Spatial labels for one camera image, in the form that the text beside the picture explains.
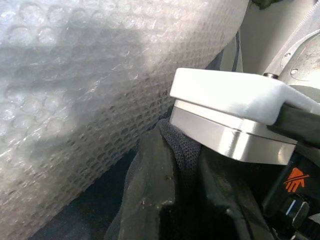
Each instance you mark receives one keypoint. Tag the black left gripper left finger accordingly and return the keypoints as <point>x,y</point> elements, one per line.
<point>147,180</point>

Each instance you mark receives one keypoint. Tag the black mesh cloth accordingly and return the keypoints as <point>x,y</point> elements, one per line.
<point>183,150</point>

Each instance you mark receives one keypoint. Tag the dark navy garment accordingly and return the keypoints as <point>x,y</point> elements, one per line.
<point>87,200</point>

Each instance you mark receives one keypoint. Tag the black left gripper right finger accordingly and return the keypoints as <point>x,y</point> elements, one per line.
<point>225,195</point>

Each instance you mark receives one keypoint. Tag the clear bubble wrap sheet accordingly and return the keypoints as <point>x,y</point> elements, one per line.
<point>82,82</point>

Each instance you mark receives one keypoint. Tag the white zippered garment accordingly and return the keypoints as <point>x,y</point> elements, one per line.
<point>275,27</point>

